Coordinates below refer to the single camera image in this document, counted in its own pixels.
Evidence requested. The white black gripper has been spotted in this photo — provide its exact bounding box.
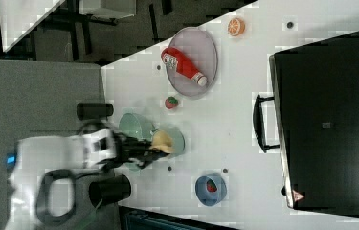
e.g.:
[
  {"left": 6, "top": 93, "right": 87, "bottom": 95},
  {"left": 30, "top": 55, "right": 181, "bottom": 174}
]
[{"left": 82, "top": 129, "right": 168, "bottom": 169}]

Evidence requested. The yellow plush peeled banana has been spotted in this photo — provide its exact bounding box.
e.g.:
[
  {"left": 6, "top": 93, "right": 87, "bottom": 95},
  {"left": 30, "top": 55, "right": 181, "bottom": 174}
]
[{"left": 151, "top": 130, "right": 174, "bottom": 154}]

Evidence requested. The black robot base cylinder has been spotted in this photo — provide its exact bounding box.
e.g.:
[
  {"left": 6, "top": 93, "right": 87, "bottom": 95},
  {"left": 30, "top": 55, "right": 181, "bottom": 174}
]
[{"left": 89, "top": 174, "right": 131, "bottom": 207}]

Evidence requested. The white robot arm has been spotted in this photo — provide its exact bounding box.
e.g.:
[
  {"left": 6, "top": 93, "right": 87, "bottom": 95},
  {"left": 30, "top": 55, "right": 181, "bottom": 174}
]
[{"left": 5, "top": 127, "right": 174, "bottom": 230}]

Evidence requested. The red plush strawberry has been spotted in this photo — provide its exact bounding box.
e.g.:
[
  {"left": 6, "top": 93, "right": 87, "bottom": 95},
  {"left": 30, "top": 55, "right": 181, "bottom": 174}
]
[{"left": 165, "top": 97, "right": 179, "bottom": 109}]

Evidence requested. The blue bowl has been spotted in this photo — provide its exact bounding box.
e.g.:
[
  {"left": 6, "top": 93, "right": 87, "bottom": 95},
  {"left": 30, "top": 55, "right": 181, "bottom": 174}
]
[{"left": 195, "top": 173, "right": 227, "bottom": 207}]

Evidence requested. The red strawberry in bowl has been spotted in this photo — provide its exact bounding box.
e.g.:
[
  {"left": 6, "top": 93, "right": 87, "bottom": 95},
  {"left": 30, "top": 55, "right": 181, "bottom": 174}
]
[{"left": 206, "top": 179, "right": 217, "bottom": 193}]

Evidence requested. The red plush ketchup bottle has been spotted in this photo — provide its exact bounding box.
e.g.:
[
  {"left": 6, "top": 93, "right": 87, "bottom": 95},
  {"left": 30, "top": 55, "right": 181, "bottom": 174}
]
[{"left": 161, "top": 47, "right": 208, "bottom": 86}]

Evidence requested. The grey round plate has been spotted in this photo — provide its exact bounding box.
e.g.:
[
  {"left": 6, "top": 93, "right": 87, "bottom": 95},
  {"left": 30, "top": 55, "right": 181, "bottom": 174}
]
[{"left": 165, "top": 27, "right": 217, "bottom": 99}]

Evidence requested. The orange slice toy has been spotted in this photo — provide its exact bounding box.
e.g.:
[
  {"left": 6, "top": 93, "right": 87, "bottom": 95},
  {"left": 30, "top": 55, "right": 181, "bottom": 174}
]
[{"left": 227, "top": 17, "right": 245, "bottom": 36}]

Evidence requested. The black toaster oven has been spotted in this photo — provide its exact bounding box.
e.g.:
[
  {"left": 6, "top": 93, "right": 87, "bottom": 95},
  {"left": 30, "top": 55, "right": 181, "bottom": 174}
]
[{"left": 269, "top": 31, "right": 359, "bottom": 218}]

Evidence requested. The black cylinder post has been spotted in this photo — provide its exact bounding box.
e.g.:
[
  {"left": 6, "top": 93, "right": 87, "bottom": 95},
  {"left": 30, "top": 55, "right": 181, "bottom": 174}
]
[{"left": 77, "top": 103, "right": 114, "bottom": 121}]

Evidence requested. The black oven door handle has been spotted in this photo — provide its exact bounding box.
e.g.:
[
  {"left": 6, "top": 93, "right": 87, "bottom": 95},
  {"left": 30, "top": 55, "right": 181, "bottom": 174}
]
[{"left": 253, "top": 95, "right": 280, "bottom": 153}]

